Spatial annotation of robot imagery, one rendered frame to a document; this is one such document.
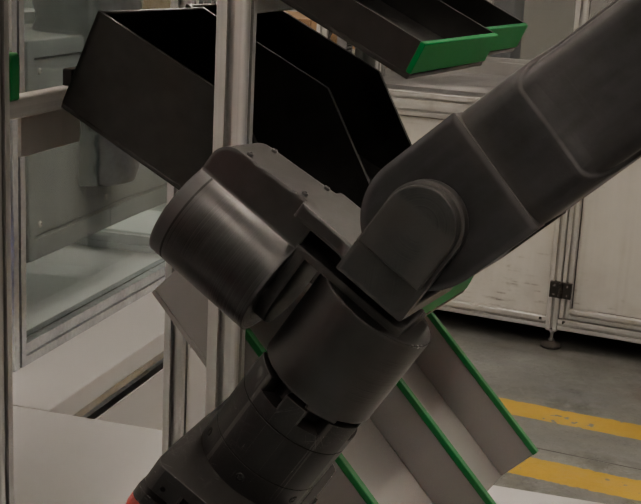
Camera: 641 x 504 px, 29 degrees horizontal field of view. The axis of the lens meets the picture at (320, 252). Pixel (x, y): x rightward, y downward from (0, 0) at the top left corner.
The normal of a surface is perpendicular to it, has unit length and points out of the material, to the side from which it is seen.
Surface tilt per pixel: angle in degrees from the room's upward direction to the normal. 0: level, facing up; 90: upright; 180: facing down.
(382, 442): 45
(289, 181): 28
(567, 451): 0
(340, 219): 33
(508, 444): 90
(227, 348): 90
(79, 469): 0
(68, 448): 0
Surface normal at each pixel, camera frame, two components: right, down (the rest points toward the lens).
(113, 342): 0.05, -0.97
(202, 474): 0.55, -0.75
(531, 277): -0.41, 0.20
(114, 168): 0.64, -0.07
